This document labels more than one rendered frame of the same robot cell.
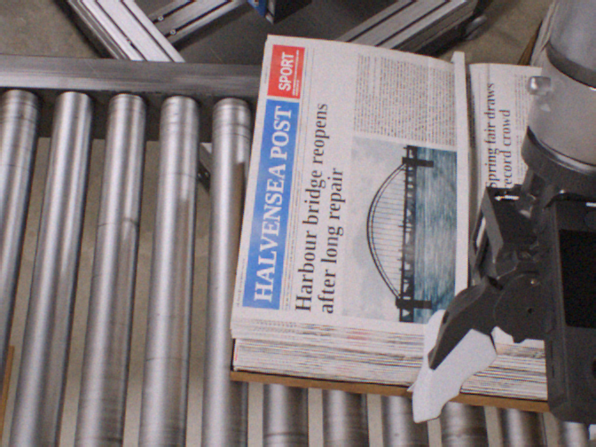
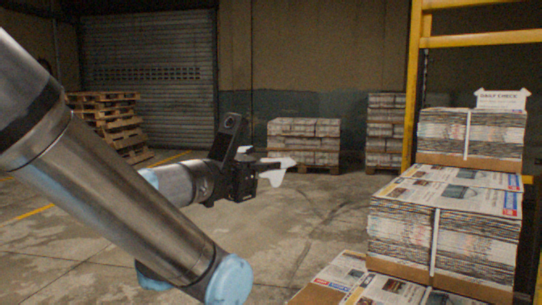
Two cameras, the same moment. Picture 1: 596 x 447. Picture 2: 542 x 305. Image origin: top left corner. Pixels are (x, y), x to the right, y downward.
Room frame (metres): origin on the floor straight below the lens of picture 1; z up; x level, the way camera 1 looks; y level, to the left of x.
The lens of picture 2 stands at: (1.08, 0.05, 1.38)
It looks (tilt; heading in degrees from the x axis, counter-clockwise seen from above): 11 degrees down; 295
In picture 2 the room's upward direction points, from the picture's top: straight up
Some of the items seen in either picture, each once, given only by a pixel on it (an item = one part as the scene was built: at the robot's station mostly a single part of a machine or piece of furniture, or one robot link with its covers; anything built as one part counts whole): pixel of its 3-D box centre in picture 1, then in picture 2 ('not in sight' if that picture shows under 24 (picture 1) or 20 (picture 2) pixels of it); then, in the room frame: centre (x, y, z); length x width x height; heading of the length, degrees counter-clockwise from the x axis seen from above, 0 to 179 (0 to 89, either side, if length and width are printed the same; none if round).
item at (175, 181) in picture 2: not in sight; (153, 193); (1.47, -0.38, 1.21); 0.11 x 0.08 x 0.09; 75
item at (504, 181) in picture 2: not in sight; (460, 176); (0.98, -1.40, 1.06); 0.37 x 0.28 x 0.01; 172
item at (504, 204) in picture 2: not in sight; (447, 194); (1.03, -1.12, 1.06); 0.37 x 0.29 x 0.01; 171
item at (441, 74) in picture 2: not in sight; (481, 108); (0.86, -2.15, 1.27); 0.57 x 0.01 x 0.65; 171
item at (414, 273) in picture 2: not in sight; (439, 258); (1.03, -1.12, 0.86); 0.38 x 0.29 x 0.04; 171
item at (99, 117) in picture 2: not in sight; (102, 127); (6.74, -4.82, 0.65); 1.33 x 0.94 x 1.30; 106
